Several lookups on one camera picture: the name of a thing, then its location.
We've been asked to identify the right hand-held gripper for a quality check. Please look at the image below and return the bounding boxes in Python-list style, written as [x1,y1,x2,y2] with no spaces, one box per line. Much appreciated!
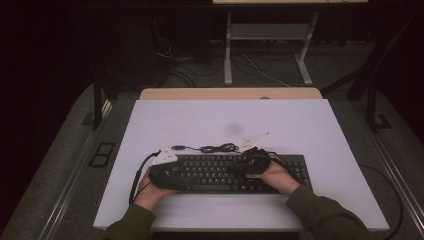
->
[237,132,272,176]

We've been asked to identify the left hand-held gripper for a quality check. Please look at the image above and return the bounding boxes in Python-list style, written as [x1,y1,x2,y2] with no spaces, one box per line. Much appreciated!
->
[148,145,188,193]

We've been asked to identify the black keyboard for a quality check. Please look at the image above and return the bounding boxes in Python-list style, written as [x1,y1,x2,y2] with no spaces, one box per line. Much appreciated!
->
[148,153,314,195]

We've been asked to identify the person's right hand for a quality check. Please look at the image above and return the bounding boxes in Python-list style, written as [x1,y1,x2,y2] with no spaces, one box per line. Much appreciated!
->
[247,161,302,196]

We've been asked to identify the person's left hand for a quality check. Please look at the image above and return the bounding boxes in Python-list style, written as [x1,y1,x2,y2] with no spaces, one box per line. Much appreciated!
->
[133,167,180,213]

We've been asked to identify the black metal stand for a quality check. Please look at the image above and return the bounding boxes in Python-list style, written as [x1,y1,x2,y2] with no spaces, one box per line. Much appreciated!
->
[92,75,114,131]
[346,13,394,132]

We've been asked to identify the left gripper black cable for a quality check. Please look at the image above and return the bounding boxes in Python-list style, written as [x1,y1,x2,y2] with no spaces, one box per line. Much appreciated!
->
[128,150,162,205]

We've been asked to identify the black keyboard cable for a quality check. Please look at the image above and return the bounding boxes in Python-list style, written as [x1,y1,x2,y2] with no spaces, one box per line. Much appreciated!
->
[171,142,242,155]

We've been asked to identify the black rectangular floor frame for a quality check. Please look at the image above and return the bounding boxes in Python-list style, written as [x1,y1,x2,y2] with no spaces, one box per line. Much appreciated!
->
[87,142,116,169]

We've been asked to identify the white floor cable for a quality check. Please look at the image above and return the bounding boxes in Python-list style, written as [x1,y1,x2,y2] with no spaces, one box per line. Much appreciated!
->
[239,53,292,89]

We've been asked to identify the white metal desk frame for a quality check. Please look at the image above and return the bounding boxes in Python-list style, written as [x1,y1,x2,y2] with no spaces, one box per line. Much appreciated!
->
[213,0,369,86]

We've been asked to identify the black floor cables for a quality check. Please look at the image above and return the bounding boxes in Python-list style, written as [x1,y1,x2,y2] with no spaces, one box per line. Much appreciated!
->
[155,36,225,88]

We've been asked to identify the long black cable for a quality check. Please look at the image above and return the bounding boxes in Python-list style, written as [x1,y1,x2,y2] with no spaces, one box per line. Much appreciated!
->
[358,163,405,240]

